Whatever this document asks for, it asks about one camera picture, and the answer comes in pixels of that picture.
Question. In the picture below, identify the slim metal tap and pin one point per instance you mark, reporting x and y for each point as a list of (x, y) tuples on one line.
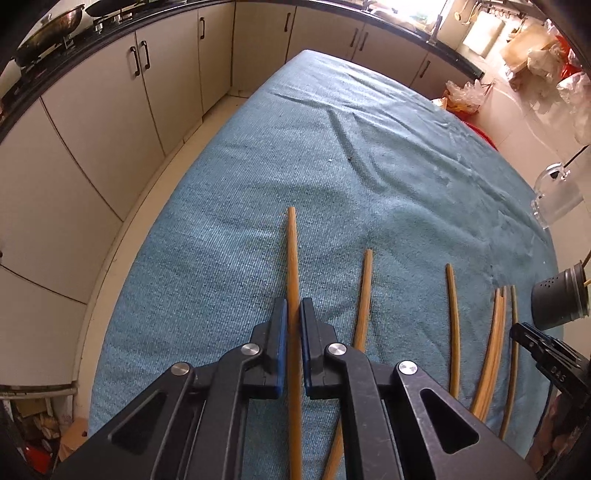
[(435, 30)]

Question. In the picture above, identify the translucent white plastic bag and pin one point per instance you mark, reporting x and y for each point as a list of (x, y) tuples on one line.
[(577, 101)]

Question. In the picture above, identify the blue towel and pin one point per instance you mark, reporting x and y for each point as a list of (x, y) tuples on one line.
[(277, 161)]

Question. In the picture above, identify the clear glass mug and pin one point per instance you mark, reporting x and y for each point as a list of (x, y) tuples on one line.
[(558, 198)]

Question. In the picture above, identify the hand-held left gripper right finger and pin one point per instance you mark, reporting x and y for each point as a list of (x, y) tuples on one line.
[(308, 350)]

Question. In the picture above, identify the red plastic basin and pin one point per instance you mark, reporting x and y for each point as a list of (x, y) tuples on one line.
[(482, 136)]

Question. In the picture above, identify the white cutting board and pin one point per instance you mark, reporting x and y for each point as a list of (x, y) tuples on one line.
[(482, 34)]

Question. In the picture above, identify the gas stove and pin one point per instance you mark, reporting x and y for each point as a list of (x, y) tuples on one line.
[(106, 23)]

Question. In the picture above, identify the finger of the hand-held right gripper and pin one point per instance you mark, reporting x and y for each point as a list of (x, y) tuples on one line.
[(549, 355)]

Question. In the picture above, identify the wooden chopstick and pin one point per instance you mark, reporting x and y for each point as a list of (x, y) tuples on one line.
[(512, 378), (499, 346), (292, 258), (587, 265), (492, 346), (454, 323), (364, 295)]

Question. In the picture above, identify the brass wok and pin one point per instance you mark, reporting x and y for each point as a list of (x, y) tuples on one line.
[(51, 27)]

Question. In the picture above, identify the grey perforated utensil holder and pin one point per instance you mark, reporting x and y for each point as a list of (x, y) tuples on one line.
[(556, 300)]

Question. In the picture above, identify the beige base cabinets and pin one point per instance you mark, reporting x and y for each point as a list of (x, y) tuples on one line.
[(92, 115)]

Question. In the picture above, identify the cardboard box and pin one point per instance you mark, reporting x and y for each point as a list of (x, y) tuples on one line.
[(74, 438)]

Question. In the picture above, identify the wall utensil rack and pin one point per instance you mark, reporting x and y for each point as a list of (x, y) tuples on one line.
[(503, 13)]

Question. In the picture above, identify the black kitchen countertop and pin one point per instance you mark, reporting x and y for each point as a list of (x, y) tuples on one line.
[(69, 67)]

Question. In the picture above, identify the clear crumpled plastic bag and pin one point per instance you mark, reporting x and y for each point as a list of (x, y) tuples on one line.
[(466, 94)]

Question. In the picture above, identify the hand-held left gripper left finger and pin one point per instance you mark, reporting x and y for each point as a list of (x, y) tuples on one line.
[(279, 350)]

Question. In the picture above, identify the brown-tinted plastic bag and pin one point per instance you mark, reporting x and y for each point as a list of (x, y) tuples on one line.
[(521, 48)]

